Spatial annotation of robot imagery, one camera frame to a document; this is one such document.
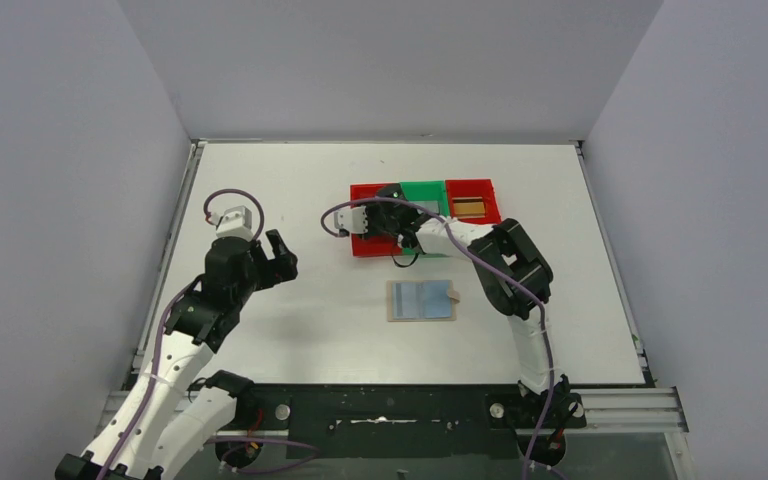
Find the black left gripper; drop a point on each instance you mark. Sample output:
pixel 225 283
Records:
pixel 264 263

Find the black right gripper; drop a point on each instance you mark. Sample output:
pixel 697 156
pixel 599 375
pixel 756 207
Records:
pixel 372 209

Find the silver credit card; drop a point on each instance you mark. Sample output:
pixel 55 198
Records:
pixel 432 205

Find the beige card holder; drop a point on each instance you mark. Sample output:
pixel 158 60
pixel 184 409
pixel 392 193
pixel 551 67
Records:
pixel 421 301

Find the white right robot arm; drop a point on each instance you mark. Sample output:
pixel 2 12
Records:
pixel 512 273

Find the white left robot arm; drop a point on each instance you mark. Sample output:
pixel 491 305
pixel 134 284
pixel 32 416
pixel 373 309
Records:
pixel 146 438

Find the gold credit card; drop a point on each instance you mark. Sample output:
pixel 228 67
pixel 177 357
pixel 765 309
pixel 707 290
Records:
pixel 468 208

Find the left red bin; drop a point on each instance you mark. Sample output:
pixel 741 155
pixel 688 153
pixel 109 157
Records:
pixel 372 246

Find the red bin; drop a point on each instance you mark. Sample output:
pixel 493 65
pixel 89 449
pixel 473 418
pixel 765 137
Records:
pixel 458 188
pixel 372 246

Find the green middle bin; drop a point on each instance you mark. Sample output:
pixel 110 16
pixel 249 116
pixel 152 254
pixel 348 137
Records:
pixel 427 190

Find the right red bin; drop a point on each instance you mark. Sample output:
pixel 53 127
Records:
pixel 458 188

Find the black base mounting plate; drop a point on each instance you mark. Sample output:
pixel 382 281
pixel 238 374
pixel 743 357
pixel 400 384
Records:
pixel 378 421

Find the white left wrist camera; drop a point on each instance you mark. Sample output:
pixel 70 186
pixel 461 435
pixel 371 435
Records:
pixel 235 222

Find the aluminium rail frame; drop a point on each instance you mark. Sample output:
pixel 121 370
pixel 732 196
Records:
pixel 605 411

